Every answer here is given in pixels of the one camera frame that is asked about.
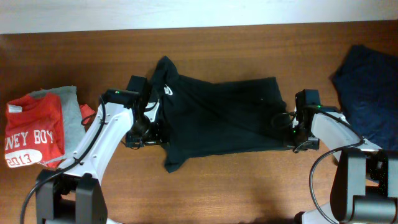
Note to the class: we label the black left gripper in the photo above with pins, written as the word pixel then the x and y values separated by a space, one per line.
pixel 132 140

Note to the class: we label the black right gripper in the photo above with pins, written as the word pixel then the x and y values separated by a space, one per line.
pixel 314 144

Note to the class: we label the black t-shirt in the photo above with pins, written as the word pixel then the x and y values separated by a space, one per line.
pixel 205 119

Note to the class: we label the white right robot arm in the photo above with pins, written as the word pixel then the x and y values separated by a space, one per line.
pixel 364 189

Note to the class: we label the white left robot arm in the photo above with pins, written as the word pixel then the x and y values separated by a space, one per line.
pixel 72 193

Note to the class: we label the navy blue t-shirt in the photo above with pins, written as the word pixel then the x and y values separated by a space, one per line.
pixel 366 83

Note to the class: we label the grey folded t-shirt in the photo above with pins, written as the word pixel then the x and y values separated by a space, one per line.
pixel 73 130

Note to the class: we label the red printed t-shirt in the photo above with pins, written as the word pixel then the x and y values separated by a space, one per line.
pixel 34 131

